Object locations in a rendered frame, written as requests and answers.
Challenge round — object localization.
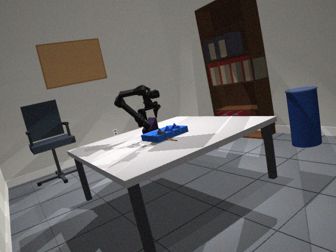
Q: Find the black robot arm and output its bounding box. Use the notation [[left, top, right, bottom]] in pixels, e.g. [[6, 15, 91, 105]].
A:
[[114, 85, 160, 130]]

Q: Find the blue flat plate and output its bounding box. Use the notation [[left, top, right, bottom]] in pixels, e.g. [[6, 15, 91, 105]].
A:
[[141, 123, 188, 143]]

